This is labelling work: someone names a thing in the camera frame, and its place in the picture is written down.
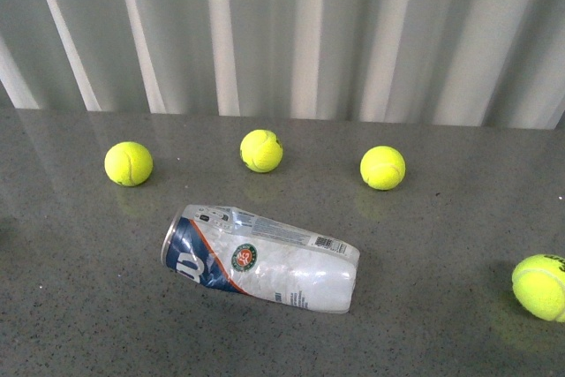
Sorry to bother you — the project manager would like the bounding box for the clear tennis ball can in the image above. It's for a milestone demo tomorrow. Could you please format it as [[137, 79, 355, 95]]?
[[161, 205, 360, 313]]

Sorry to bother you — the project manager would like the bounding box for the white pleated curtain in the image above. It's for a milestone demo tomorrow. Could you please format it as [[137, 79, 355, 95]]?
[[1, 0, 564, 129]]

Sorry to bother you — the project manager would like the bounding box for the tennis ball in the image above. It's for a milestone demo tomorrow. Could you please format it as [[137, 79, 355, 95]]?
[[359, 146, 406, 191], [239, 129, 283, 173], [104, 141, 154, 187], [511, 254, 564, 323]]

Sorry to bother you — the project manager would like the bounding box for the tennis ball far left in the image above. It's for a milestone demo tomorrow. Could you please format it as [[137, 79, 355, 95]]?
[[511, 254, 564, 323]]

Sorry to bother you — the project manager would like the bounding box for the tennis ball centre right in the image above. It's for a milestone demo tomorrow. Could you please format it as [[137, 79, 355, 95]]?
[[239, 129, 283, 173]]

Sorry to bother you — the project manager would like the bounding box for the tennis ball centre left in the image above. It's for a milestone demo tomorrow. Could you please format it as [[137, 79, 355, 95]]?
[[104, 141, 154, 187]]

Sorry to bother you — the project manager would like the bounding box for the tennis ball far right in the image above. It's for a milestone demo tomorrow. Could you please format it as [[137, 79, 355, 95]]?
[[359, 146, 406, 191]]

